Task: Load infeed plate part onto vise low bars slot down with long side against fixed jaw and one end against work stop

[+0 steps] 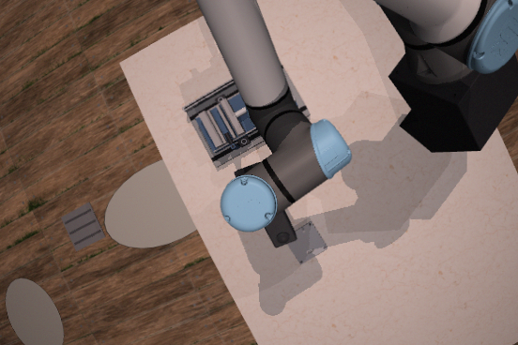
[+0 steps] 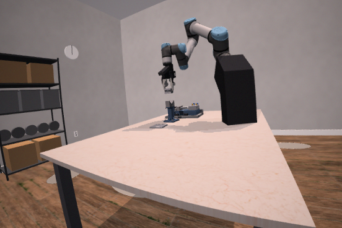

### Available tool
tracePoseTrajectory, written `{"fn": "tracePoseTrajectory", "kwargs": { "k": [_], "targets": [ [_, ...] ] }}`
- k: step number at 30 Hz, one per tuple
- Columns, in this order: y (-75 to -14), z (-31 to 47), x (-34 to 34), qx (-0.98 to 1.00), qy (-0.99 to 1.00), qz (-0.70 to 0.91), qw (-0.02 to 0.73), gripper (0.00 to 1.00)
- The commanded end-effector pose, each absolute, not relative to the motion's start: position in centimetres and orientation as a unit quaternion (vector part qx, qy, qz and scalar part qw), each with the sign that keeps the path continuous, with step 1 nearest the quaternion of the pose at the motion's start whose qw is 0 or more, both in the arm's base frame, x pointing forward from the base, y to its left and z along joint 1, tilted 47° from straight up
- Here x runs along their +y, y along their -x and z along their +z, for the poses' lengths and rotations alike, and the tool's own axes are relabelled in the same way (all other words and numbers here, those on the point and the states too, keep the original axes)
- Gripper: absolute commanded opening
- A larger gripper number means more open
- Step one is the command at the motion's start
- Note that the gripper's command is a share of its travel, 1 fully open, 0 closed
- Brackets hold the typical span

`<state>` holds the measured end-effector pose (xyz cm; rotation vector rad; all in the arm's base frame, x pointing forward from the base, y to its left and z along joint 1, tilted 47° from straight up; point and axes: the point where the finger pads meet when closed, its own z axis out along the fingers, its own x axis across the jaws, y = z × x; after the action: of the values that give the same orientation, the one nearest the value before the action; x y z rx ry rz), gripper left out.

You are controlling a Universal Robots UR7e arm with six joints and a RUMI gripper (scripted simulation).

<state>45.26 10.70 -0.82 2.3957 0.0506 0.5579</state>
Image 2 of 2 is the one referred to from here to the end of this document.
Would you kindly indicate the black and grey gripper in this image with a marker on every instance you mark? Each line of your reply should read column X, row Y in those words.
column 168, row 75

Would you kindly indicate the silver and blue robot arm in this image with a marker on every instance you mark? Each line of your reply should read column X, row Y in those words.
column 218, row 36

